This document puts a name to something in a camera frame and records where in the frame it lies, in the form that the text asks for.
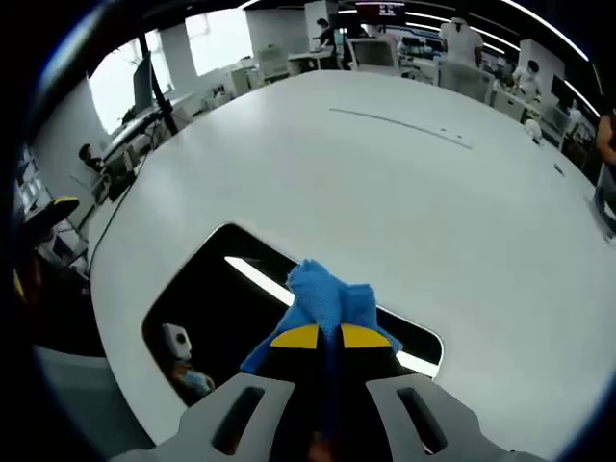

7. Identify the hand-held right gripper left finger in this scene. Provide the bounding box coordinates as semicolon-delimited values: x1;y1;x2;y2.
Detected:
115;322;321;462

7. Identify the red wall display screen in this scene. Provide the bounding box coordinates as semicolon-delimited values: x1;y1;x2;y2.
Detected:
354;0;406;21

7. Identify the dark grey object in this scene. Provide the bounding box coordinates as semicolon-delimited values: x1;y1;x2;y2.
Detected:
593;184;616;233

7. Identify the grey mesh office chair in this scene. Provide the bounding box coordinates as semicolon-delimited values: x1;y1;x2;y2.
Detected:
32;344;161;462

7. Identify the black computer monitor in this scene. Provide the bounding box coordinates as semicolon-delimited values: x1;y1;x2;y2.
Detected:
131;50;158;116

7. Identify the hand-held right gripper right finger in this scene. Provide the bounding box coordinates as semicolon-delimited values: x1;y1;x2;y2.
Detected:
339;321;509;462

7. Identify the blue cleaning cloth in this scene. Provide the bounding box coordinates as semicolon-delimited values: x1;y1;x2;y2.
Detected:
239;258;405;377

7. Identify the white office chair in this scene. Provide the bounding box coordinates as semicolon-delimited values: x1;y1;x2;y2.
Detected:
257;45;290;82
439;59;496;101
347;37;401;72

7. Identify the black mirror with white frame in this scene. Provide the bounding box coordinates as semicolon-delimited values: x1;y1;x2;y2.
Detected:
141;221;445;409

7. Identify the black cable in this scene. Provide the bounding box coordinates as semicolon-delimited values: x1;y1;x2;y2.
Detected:
88;142;151;259

